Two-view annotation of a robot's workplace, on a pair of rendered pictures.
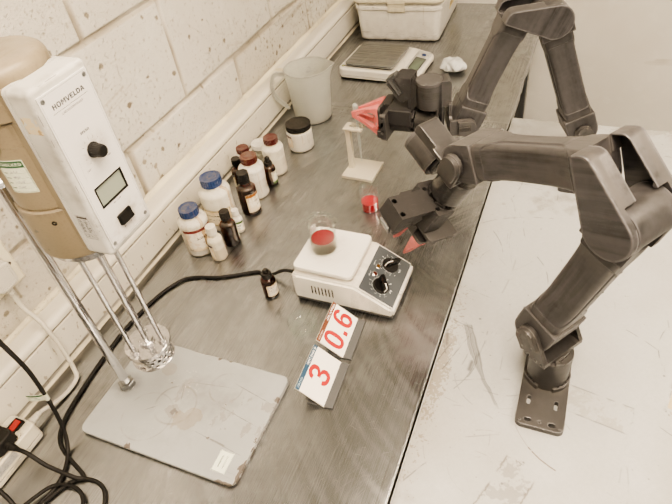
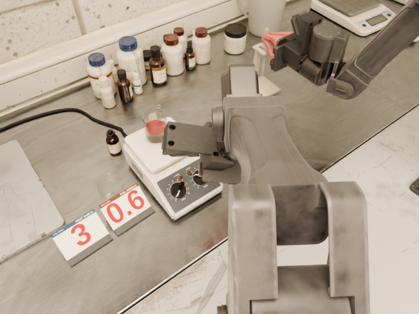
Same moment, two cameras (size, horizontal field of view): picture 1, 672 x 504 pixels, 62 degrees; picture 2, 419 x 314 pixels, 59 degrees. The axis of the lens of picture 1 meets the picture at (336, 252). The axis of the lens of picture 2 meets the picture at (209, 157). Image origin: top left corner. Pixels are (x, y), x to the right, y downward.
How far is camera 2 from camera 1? 48 cm
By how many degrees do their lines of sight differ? 18
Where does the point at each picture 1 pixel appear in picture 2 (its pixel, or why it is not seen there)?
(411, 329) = (180, 238)
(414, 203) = (193, 137)
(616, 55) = not seen: outside the picture
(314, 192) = (211, 88)
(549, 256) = not seen: hidden behind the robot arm
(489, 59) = (389, 32)
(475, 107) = (358, 75)
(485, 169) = (231, 141)
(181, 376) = (7, 178)
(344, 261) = (159, 155)
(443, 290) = not seen: hidden behind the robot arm
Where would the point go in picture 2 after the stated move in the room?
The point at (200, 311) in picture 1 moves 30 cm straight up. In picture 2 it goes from (62, 137) to (15, 25)
